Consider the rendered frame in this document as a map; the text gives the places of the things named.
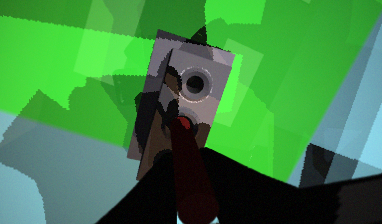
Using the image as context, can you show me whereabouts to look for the dark red peg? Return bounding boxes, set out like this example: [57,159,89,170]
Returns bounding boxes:
[170,117,219,224]

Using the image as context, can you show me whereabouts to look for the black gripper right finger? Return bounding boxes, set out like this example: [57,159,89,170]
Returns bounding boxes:
[199,147,382,224]

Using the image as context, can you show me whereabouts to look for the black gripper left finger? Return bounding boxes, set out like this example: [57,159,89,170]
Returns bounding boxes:
[95,152,177,224]

